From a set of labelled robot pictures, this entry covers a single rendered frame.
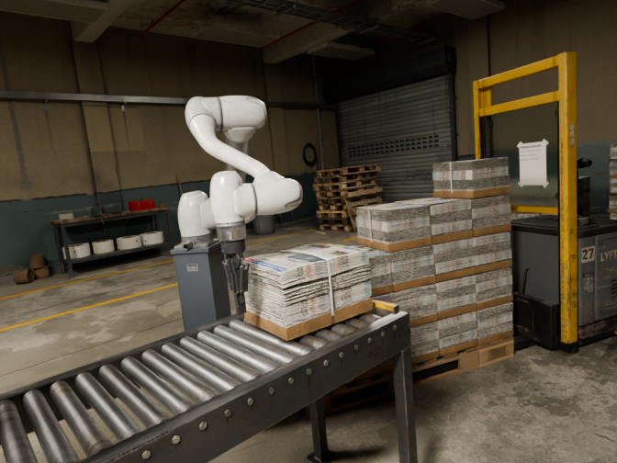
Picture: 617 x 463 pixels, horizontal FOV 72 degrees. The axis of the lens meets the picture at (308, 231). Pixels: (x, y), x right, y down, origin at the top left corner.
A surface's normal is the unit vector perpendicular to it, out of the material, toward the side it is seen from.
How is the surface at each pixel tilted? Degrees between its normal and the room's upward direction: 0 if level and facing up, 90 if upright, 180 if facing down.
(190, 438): 90
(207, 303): 90
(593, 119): 90
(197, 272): 90
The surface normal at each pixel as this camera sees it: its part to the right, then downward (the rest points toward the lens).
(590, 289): 0.36, 0.10
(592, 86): -0.74, 0.17
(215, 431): 0.66, 0.04
